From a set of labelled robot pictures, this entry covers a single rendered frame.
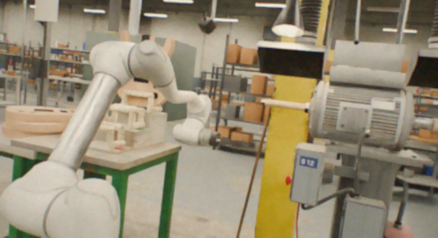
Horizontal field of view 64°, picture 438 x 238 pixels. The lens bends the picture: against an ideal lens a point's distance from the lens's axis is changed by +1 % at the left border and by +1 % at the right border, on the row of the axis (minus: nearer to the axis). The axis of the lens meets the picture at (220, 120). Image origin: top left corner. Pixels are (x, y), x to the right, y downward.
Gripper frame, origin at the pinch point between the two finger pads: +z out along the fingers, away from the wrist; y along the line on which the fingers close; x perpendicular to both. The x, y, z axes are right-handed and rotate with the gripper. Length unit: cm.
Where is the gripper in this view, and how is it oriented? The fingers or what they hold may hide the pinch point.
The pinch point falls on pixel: (250, 145)
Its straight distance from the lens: 172.9
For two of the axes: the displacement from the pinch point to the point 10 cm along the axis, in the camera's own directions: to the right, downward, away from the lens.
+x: 1.7, -9.8, 0.4
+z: 9.4, 1.5, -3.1
